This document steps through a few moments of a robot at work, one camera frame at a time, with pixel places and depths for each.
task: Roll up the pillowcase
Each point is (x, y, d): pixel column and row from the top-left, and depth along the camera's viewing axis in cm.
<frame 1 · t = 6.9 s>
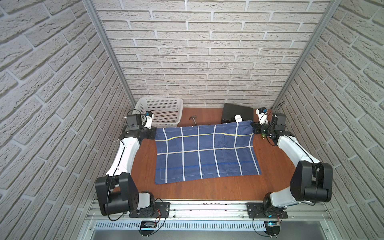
left hand: (154, 125, 85), fingers closed
right hand: (254, 122, 90), fingers closed
blue striped pillowcase: (204, 153, 97), on the table
black plastic tool case: (230, 110, 118), point 2 cm above the table
hammer with black handle: (194, 119, 114), on the table
white plastic basket: (166, 109, 120), on the table

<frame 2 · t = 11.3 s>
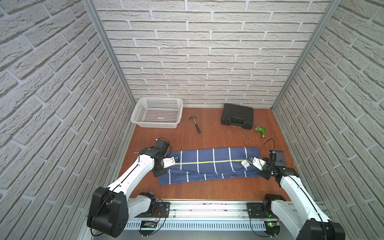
left hand: (159, 164, 83), fingers closed
right hand: (264, 164, 86), fingers closed
blue striped pillowcase: (210, 164, 91), on the table
the other named things where they were.

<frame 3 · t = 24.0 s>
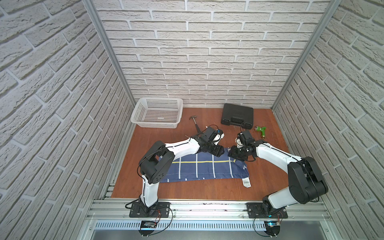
left hand: (222, 149, 88), fingers open
right hand: (232, 155, 90), fingers open
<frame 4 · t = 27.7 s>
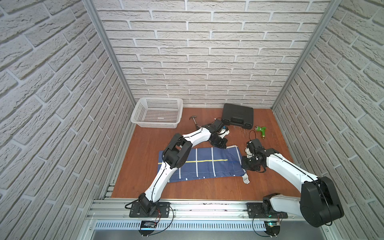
left hand: (228, 146, 96), fingers closed
right hand: (244, 165, 87), fingers closed
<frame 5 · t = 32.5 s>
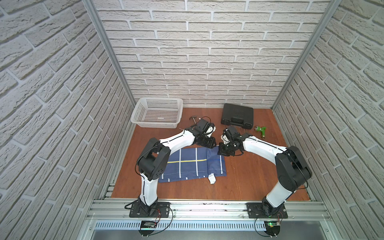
left hand: (216, 142, 90), fingers open
right hand: (219, 152, 90), fingers closed
blue striped pillowcase: (194, 163, 92), on the table
the other named things where they were.

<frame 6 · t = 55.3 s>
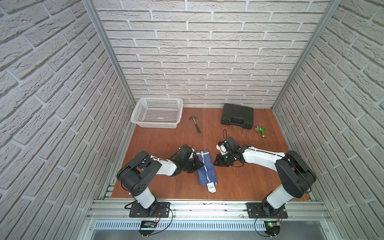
left hand: (206, 163, 88), fingers closed
right hand: (217, 163, 89), fingers closed
blue striped pillowcase: (207, 174, 85), point 3 cm above the table
the other named things where they were.

